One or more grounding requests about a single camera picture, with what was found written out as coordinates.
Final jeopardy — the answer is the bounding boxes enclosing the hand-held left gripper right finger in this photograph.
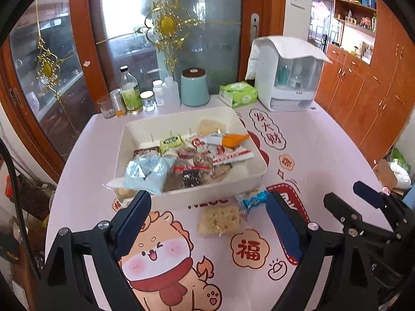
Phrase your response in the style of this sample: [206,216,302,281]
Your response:
[266,190,380,311]

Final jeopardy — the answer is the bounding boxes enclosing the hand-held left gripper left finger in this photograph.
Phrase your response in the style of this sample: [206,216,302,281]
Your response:
[36,189,153,311]

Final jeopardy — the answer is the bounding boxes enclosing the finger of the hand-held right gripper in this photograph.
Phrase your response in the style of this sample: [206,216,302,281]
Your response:
[353,181,395,210]
[323,192,387,239]

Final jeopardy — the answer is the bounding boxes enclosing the light blue snack packet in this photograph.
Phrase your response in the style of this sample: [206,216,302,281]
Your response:
[123,156,170,195]

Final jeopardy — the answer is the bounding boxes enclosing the white rectangular tray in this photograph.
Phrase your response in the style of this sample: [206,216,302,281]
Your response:
[115,106,268,210]

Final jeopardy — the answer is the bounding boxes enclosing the cardboard box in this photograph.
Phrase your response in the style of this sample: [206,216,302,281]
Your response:
[373,159,398,191]

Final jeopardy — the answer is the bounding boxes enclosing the white plastic bag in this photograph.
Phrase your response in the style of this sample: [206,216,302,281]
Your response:
[391,162,413,190]

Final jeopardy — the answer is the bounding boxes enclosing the blue and white snack packet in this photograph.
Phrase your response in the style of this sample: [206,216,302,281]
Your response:
[235,188,269,216]

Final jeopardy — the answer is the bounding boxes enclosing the green plastic bag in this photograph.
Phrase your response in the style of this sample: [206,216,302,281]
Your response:
[391,148,412,172]

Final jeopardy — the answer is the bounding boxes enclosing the rice cracker packet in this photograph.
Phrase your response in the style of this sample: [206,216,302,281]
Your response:
[197,205,250,238]

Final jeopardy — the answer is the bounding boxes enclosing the dark brown snack packet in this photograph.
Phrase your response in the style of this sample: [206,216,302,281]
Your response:
[134,147,161,161]

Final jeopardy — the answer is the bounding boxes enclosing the clear packet with red band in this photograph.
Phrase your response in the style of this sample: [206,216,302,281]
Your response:
[164,155,215,192]

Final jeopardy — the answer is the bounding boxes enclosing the red and white snack packet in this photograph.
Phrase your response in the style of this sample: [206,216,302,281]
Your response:
[203,145,254,169]

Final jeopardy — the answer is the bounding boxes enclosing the green snack packet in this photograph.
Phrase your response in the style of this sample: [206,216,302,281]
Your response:
[160,133,184,153]

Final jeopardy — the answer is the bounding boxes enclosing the white and orange snack packet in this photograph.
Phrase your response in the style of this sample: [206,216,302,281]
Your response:
[201,132,250,150]

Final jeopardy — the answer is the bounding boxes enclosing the small white red snack packet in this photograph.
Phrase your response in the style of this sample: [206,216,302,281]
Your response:
[186,134,205,151]

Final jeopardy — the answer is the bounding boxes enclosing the wooden cabinet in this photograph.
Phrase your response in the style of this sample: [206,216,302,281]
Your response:
[314,0,415,166]

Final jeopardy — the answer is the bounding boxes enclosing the clear drinking glass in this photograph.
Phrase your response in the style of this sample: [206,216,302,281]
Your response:
[97,95,116,119]

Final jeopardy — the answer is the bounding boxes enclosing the metal drink can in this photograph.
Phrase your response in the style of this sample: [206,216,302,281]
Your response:
[109,89,128,117]

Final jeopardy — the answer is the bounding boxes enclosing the small glass jar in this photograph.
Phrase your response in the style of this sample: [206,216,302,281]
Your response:
[140,91,155,112]

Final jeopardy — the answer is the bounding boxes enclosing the glass bottle with green label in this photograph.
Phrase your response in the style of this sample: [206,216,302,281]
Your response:
[119,66,143,115]

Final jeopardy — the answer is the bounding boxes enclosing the white pill bottle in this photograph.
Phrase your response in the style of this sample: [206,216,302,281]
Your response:
[152,80,167,107]

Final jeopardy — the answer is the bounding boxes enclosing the white squeeze bottle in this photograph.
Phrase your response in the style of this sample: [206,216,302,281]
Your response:
[147,69,181,108]

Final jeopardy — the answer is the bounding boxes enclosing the green tissue pack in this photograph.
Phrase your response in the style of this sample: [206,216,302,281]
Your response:
[219,82,259,108]

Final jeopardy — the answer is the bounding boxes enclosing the white organizer box with cloth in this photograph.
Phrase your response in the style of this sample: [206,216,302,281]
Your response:
[245,36,333,112]

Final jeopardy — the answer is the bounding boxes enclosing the teal canister with brown lid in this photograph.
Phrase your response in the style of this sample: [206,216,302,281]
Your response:
[180,68,211,107]

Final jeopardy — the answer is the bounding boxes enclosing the wooden door with clear glass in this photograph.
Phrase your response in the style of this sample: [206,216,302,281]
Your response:
[0,0,109,183]

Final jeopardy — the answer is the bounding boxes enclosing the wooden door with frosted glass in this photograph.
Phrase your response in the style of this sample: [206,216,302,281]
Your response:
[69,0,286,104]

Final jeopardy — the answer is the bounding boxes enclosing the black cable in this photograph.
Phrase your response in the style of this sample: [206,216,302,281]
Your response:
[0,142,38,274]

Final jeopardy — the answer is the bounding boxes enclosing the silver door handle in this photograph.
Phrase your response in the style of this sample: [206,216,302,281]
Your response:
[250,13,261,38]

